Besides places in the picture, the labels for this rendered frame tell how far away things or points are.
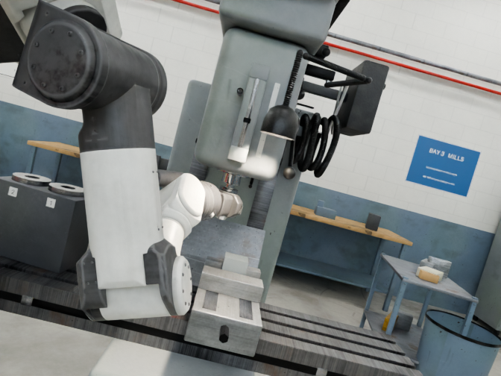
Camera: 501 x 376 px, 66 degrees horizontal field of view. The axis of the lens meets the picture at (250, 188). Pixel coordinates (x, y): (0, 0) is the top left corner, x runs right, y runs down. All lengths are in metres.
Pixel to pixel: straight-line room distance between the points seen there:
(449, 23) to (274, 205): 5.00
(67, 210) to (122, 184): 0.57
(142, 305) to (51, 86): 0.28
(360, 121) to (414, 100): 4.50
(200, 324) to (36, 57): 0.58
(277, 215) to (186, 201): 0.71
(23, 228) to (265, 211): 0.73
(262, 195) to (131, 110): 0.92
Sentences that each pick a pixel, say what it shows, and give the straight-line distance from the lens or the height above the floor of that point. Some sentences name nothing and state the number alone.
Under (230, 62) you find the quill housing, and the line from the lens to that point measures 0.90.
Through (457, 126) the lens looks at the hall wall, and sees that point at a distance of 5.94.
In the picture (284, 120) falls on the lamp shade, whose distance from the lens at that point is 0.76.
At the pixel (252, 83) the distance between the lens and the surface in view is 0.85.
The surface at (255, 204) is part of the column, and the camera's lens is 1.34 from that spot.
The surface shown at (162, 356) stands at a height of 0.88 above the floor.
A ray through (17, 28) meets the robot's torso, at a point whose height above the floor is 1.43.
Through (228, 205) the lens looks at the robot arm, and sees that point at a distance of 0.89.
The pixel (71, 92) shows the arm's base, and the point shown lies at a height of 1.37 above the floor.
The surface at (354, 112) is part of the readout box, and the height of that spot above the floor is 1.57.
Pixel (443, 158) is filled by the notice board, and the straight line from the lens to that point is 5.85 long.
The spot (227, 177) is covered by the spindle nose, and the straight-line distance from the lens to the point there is 0.95.
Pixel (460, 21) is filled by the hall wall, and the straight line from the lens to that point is 6.16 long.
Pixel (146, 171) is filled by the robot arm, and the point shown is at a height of 1.31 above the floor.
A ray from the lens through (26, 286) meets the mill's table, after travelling 1.02.
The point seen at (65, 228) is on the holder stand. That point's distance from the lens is 1.04.
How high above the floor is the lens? 1.36
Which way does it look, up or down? 5 degrees down
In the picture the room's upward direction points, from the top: 15 degrees clockwise
